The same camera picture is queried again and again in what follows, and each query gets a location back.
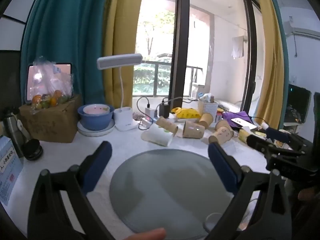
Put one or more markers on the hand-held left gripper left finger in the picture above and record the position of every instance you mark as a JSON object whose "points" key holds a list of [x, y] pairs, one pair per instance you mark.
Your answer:
{"points": [[96, 166]]}

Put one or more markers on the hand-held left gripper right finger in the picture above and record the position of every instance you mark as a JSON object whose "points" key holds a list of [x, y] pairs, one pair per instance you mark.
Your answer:
{"points": [[221, 166]]}

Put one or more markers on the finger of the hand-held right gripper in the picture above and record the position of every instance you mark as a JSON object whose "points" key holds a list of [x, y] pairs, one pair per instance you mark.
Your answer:
{"points": [[260, 143], [276, 133]]}

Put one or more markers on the brown paper cup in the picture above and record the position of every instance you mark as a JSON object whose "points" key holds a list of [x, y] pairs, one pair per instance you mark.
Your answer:
{"points": [[222, 123], [205, 120], [193, 130], [222, 135], [167, 125]]}

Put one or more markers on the white paper cup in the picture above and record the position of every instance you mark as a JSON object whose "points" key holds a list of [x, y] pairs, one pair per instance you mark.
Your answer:
{"points": [[157, 135]]}

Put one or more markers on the person's right hand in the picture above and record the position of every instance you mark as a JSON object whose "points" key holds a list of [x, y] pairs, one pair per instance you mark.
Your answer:
{"points": [[310, 194]]}

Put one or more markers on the person's left hand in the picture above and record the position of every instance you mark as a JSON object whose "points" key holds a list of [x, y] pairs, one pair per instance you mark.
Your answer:
{"points": [[147, 235]]}

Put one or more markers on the white phone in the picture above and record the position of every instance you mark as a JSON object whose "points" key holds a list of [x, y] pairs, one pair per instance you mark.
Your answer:
{"points": [[243, 123]]}

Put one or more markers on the purple pouch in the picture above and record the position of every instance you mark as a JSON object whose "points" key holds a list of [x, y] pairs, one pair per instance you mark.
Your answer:
{"points": [[237, 115]]}

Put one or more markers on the white plate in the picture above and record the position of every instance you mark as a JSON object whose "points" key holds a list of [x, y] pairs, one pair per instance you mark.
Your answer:
{"points": [[85, 131]]}

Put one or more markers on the black monitor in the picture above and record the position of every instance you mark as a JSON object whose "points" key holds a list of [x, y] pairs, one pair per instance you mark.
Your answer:
{"points": [[297, 102]]}

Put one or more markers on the blue bowl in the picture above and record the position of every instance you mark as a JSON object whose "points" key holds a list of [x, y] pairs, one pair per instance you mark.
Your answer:
{"points": [[96, 120]]}

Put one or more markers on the white desk lamp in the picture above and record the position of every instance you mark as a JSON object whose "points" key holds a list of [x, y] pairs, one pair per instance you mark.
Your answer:
{"points": [[123, 118]]}

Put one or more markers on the white woven basket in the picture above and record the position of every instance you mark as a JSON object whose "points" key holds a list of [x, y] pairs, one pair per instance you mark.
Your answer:
{"points": [[208, 108]]}

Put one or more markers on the grey round tray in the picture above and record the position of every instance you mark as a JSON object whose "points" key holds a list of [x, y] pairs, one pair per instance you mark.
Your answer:
{"points": [[165, 190]]}

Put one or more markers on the cardboard box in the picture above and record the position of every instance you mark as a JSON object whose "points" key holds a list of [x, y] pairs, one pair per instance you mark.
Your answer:
{"points": [[50, 125]]}

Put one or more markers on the white power strip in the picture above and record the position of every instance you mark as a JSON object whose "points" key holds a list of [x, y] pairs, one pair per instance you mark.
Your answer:
{"points": [[145, 124]]}

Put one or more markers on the black round lid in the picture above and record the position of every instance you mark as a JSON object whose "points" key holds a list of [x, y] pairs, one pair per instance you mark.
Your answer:
{"points": [[33, 150]]}

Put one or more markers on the yellow curtain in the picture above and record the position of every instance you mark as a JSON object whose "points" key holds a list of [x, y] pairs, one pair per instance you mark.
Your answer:
{"points": [[271, 67], [122, 22]]}

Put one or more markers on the white plug charger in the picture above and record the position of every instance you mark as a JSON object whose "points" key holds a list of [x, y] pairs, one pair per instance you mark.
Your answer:
{"points": [[150, 111]]}

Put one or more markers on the black power adapter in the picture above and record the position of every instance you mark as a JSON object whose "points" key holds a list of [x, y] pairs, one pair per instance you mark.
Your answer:
{"points": [[163, 110]]}

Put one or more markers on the light blue paper box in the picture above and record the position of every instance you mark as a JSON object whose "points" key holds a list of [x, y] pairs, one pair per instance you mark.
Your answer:
{"points": [[8, 170]]}

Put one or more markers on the steel thermos bottle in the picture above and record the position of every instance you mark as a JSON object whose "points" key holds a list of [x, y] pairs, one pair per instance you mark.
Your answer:
{"points": [[15, 130]]}

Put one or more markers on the clear bag of fruit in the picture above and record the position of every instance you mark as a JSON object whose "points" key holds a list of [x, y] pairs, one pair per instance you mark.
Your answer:
{"points": [[53, 87]]}

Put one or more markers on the white hanging towel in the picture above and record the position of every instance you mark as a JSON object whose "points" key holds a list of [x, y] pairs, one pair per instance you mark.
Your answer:
{"points": [[238, 46]]}

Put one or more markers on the balcony railing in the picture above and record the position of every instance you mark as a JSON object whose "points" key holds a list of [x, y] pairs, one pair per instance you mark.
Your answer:
{"points": [[152, 77]]}

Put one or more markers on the white air conditioner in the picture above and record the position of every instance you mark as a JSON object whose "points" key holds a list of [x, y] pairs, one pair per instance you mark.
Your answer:
{"points": [[303, 28]]}

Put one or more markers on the teal curtain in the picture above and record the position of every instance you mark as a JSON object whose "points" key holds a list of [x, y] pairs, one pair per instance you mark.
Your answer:
{"points": [[75, 30]]}

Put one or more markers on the dark window frame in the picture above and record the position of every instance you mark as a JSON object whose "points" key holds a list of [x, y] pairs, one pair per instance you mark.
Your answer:
{"points": [[180, 37]]}

